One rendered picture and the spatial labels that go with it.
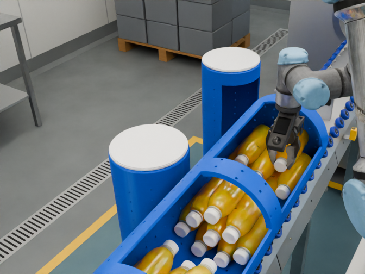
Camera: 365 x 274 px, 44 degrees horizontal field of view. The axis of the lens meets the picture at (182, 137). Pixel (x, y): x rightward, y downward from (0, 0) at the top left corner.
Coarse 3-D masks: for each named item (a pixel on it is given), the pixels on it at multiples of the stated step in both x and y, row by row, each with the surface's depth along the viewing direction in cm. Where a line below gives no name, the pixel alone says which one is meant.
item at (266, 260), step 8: (352, 112) 193; (344, 120) 186; (344, 128) 184; (336, 144) 175; (328, 152) 169; (320, 160) 164; (328, 160) 167; (320, 168) 162; (312, 184) 155; (304, 200) 149; (296, 208) 144; (296, 216) 143; (288, 224) 139; (288, 232) 138; (280, 240) 134; (264, 256) 127; (272, 256) 130; (264, 264) 126; (264, 272) 125
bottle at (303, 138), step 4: (304, 132) 145; (300, 136) 143; (304, 136) 144; (308, 136) 146; (300, 140) 142; (304, 140) 143; (308, 140) 146; (288, 144) 139; (304, 144) 143; (300, 148) 140; (280, 152) 137; (284, 152) 136; (300, 152) 140; (276, 156) 138; (280, 156) 136; (284, 156) 136; (296, 160) 138
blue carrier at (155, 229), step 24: (264, 96) 149; (240, 120) 138; (264, 120) 153; (312, 120) 138; (216, 144) 129; (312, 144) 148; (192, 168) 122; (216, 168) 114; (240, 168) 113; (312, 168) 134; (192, 192) 132; (264, 192) 111; (168, 216) 123; (264, 216) 111; (144, 240) 115; (192, 240) 127; (264, 240) 109; (120, 264) 90
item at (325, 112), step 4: (328, 100) 182; (332, 100) 183; (328, 104) 183; (332, 104) 184; (320, 108) 187; (324, 108) 186; (328, 108) 185; (332, 108) 186; (320, 112) 188; (324, 112) 187; (328, 112) 186; (324, 116) 188; (328, 116) 187
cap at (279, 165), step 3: (279, 159) 135; (282, 159) 135; (276, 162) 135; (279, 162) 134; (282, 162) 134; (285, 162) 135; (276, 165) 135; (279, 165) 135; (282, 165) 134; (285, 165) 134; (276, 168) 136; (279, 168) 135; (282, 168) 135; (285, 168) 134; (279, 171) 136; (282, 171) 135
